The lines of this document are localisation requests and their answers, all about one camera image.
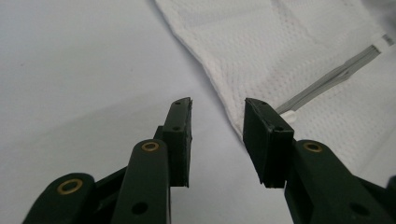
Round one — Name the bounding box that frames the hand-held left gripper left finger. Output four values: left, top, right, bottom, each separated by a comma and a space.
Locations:
110, 96, 193, 224

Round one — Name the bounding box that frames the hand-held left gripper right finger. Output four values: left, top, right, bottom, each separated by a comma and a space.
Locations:
242, 97, 393, 224

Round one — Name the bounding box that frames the white mesh zippered garment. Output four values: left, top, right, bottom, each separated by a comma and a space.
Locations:
154, 0, 396, 189

